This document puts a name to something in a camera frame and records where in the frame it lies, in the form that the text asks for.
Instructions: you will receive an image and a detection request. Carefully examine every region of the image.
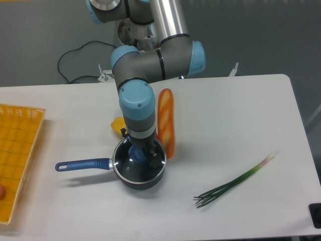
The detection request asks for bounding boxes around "black device at table corner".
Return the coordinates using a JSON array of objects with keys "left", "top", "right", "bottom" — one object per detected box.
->
[{"left": 308, "top": 203, "right": 321, "bottom": 229}]

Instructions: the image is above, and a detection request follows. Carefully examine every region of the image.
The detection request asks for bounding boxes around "green spring onion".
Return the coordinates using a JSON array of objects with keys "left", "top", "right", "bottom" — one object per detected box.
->
[{"left": 193, "top": 152, "right": 278, "bottom": 209}]

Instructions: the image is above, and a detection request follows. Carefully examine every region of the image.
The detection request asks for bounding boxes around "yellow bell pepper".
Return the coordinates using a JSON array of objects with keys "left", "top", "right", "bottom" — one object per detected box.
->
[{"left": 110, "top": 116, "right": 126, "bottom": 138}]

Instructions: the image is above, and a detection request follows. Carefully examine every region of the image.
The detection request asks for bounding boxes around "blue saucepan with handle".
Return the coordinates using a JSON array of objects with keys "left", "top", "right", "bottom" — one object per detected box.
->
[{"left": 55, "top": 137, "right": 168, "bottom": 190}]

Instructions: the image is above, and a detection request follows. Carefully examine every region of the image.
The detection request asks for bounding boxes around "yellow woven basket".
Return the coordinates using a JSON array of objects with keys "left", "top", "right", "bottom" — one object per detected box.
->
[{"left": 1, "top": 103, "right": 46, "bottom": 225}]

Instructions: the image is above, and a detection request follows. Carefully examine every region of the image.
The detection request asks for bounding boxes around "glass lid blue knob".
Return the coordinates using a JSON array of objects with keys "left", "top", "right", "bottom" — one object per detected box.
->
[{"left": 112, "top": 137, "right": 167, "bottom": 185}]

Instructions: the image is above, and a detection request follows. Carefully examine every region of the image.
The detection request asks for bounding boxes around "orange baguette bread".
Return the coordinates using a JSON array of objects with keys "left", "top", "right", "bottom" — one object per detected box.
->
[{"left": 157, "top": 88, "right": 175, "bottom": 159}]

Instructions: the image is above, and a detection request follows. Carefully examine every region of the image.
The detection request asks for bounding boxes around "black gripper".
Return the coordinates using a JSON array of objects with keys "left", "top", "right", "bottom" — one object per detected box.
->
[{"left": 120, "top": 128, "right": 162, "bottom": 169}]

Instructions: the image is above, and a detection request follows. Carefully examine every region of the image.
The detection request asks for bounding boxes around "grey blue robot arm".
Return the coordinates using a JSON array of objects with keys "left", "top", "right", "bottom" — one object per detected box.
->
[{"left": 87, "top": 1, "right": 206, "bottom": 167}]

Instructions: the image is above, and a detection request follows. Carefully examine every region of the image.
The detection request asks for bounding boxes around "black floor cable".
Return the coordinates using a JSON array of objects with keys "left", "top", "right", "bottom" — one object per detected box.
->
[{"left": 57, "top": 40, "right": 122, "bottom": 84}]

